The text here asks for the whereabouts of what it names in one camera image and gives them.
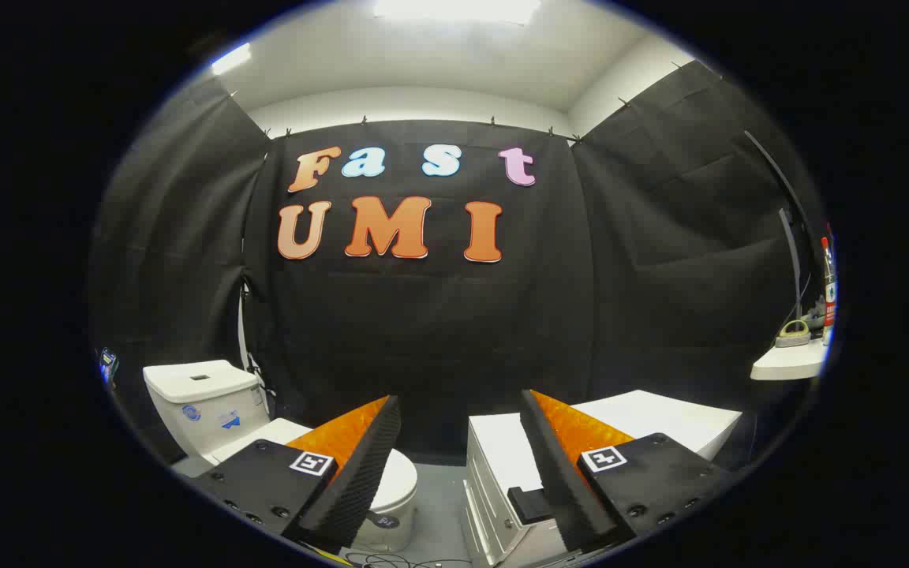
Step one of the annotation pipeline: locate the white toilet lid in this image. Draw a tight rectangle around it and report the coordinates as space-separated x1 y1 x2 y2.
200 418 419 531

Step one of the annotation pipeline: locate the small ceiling light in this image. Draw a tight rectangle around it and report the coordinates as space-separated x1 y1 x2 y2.
211 43 253 76

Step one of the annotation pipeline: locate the greenish tape roll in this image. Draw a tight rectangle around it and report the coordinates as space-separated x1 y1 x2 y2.
775 319 812 348

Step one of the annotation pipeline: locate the rectangular ceiling light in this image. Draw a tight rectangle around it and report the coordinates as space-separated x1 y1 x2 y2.
373 0 542 24

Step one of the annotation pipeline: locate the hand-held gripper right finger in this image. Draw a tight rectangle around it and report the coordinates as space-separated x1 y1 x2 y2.
519 388 738 555

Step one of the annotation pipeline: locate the black block on cabinet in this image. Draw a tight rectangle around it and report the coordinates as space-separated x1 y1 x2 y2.
507 487 555 526

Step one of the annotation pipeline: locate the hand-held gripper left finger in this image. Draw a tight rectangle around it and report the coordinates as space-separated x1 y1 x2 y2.
189 395 403 555

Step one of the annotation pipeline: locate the white drawer cabinet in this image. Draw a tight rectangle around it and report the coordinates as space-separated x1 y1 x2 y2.
461 389 743 567

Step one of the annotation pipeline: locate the white toilet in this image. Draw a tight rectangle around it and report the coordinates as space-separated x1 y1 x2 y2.
143 360 419 553

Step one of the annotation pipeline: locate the white wall shelf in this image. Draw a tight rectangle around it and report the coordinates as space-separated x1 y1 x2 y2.
750 339 828 382

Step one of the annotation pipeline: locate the black floor cable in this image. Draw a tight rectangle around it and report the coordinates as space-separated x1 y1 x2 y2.
342 551 473 568

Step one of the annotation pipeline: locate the red and white spray bottle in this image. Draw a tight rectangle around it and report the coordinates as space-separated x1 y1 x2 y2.
821 237 839 346

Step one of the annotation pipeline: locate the black backdrop cloth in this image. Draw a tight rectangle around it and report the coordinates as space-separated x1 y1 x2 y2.
90 59 830 474

